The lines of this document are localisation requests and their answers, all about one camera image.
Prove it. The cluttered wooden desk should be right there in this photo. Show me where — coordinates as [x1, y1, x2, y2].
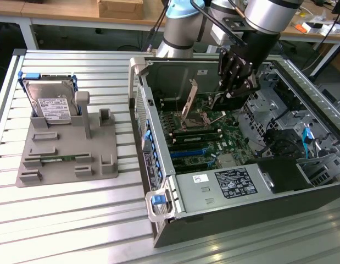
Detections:
[279, 0, 340, 78]

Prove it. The silver drive cage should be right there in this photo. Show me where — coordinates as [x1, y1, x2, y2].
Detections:
[239, 82, 286, 130]

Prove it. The blue wire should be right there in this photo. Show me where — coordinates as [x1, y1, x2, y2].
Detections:
[302, 126, 314, 160]

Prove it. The silver power supply unit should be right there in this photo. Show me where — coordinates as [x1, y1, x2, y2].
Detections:
[174, 164, 275, 215]

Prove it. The silver computer case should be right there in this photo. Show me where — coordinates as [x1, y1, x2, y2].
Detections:
[317, 82, 340, 111]

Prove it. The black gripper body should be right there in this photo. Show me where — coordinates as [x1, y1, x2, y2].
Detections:
[230, 28, 282, 74]

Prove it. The grey parts rack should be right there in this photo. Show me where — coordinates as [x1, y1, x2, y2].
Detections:
[15, 91, 119, 189]

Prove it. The clear case handle blue latch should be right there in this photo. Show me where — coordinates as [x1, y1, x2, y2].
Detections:
[145, 189, 176, 222]

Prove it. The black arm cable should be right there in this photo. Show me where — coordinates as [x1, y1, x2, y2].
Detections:
[189, 0, 249, 47]

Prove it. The long wooden desk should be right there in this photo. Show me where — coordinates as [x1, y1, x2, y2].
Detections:
[0, 0, 170, 51]

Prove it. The orange and white box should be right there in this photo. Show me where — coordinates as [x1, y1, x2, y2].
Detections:
[295, 21, 325, 35]

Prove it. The green RAM stick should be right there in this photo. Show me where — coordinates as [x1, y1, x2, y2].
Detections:
[39, 155, 77, 163]

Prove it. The open black PC case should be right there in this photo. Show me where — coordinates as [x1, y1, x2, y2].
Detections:
[127, 56, 340, 249]

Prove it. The metal socket cover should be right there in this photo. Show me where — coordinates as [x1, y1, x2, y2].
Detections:
[201, 109, 214, 125]

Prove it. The black RAM stick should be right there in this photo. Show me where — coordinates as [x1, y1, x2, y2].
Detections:
[171, 131, 224, 145]

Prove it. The black case fan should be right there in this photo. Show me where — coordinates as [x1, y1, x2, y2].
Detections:
[264, 127, 305, 161]

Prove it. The green motherboard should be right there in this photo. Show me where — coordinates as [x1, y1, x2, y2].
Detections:
[158, 101, 255, 175]

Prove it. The graphics card with metal bracket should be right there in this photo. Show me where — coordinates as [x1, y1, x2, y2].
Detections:
[181, 79, 245, 122]

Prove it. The black plastic shroud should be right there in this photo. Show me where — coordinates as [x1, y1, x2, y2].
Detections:
[244, 157, 315, 195]

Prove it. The hard disk in blue carrier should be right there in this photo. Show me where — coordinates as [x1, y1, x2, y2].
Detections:
[18, 70, 79, 126]

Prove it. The blue expansion slot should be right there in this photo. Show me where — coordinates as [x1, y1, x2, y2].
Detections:
[169, 148, 208, 159]

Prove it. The CPU socket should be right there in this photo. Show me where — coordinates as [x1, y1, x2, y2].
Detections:
[179, 114, 208, 132]

